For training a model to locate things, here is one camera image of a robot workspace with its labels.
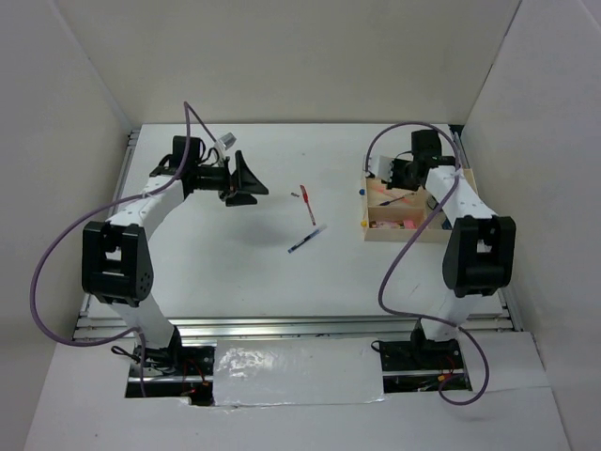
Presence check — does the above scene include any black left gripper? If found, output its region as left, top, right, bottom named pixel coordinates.
left=191, top=150, right=268, bottom=207

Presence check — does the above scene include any orange highlighter pen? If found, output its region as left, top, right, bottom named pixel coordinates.
left=369, top=185, right=416, bottom=207

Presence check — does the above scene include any blue capped gel pen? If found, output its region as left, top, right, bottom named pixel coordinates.
left=378, top=196, right=404, bottom=207

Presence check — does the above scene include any pink capped marker bottle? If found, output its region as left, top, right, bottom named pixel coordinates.
left=368, top=219, right=418, bottom=230

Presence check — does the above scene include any red gel pen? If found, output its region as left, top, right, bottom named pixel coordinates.
left=300, top=184, right=316, bottom=226

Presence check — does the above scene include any blue refill pen clear cap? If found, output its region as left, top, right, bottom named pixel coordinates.
left=287, top=225, right=327, bottom=254

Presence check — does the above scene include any black gel pen clear cap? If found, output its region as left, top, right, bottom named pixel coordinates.
left=384, top=189, right=416, bottom=198

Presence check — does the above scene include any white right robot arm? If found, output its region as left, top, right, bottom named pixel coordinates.
left=378, top=128, right=516, bottom=368

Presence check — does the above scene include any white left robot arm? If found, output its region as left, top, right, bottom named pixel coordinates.
left=82, top=133, right=269, bottom=375

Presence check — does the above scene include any wooden compartment tray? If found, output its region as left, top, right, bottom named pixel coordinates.
left=358, top=164, right=480, bottom=244

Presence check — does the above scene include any silver foil sheet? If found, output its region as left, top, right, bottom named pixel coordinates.
left=213, top=338, right=384, bottom=407

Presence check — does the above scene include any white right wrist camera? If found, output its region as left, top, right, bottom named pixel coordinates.
left=367, top=155, right=394, bottom=183

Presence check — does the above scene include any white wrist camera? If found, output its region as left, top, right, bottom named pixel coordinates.
left=367, top=155, right=394, bottom=183
left=210, top=132, right=236, bottom=164

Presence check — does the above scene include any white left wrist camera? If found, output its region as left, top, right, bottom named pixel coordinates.
left=210, top=132, right=236, bottom=164

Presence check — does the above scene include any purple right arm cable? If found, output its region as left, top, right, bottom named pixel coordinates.
left=364, top=120, right=492, bottom=406

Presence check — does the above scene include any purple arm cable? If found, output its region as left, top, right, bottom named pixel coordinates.
left=30, top=101, right=222, bottom=398
left=364, top=120, right=492, bottom=406

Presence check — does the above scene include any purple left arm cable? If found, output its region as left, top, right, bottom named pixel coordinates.
left=30, top=101, right=222, bottom=398

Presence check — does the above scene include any aluminium frame rail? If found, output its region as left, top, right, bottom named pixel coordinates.
left=72, top=124, right=522, bottom=341

